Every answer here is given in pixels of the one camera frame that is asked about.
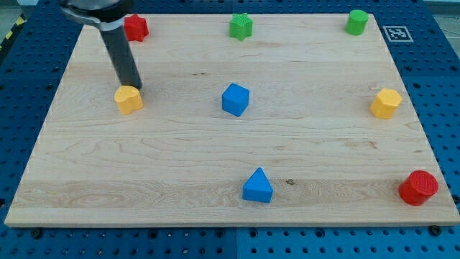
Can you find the yellow heart block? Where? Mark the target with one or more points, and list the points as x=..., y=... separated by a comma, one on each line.
x=128, y=99

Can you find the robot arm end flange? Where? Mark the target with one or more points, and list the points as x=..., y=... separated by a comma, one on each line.
x=104, y=15

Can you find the wooden board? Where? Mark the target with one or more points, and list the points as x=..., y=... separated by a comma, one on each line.
x=182, y=161

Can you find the blue cube block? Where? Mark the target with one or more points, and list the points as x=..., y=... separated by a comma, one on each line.
x=235, y=99

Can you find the blue triangle block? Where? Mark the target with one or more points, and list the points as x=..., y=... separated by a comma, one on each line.
x=257, y=188

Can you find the green star block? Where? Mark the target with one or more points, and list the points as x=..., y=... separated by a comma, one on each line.
x=240, y=26

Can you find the red star block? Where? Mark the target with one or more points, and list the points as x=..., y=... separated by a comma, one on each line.
x=135, y=28

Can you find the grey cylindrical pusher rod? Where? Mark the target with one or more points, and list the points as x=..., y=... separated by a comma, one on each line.
x=117, y=45

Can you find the yellow hexagon block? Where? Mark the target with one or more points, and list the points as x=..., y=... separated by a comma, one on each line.
x=385, y=103

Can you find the green cylinder block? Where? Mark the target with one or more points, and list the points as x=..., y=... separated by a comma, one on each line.
x=356, y=22

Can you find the white fiducial marker tag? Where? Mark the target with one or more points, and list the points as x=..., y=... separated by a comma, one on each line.
x=397, y=33

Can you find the red cylinder block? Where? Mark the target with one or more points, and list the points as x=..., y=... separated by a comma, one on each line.
x=418, y=187

